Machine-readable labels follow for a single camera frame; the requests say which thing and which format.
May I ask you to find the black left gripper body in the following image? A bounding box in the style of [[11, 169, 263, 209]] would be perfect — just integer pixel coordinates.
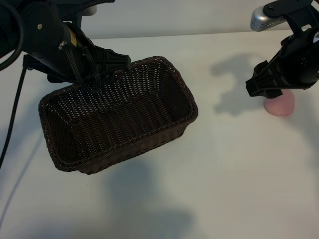
[[27, 21, 111, 87]]

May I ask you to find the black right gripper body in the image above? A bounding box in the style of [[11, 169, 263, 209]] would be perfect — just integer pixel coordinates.
[[270, 24, 319, 91]]

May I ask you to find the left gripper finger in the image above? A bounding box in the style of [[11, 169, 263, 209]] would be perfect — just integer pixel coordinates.
[[22, 55, 66, 84], [96, 46, 132, 83]]

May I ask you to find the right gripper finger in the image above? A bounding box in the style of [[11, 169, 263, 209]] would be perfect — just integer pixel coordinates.
[[253, 60, 269, 78], [245, 61, 285, 100]]

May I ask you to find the pink peach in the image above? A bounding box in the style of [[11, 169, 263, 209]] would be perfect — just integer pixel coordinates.
[[264, 90, 296, 117]]

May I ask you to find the dark brown woven basket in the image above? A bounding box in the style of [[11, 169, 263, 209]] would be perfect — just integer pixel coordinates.
[[38, 56, 199, 175]]

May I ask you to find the thin black camera cable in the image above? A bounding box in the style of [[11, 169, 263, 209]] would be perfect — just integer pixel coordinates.
[[64, 46, 102, 94]]

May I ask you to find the black right camera bracket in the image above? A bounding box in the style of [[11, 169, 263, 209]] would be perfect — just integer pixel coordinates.
[[263, 0, 315, 31]]

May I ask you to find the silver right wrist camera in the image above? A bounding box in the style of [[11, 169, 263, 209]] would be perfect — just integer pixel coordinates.
[[250, 6, 290, 32]]

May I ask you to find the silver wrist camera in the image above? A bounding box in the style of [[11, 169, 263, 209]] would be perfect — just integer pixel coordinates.
[[81, 0, 98, 16], [250, 6, 290, 32]]

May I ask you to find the black braided cable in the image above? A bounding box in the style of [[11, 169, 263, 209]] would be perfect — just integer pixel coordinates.
[[0, 66, 27, 170]]

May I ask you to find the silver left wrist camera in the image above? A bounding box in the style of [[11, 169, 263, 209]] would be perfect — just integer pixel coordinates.
[[81, 0, 98, 16]]

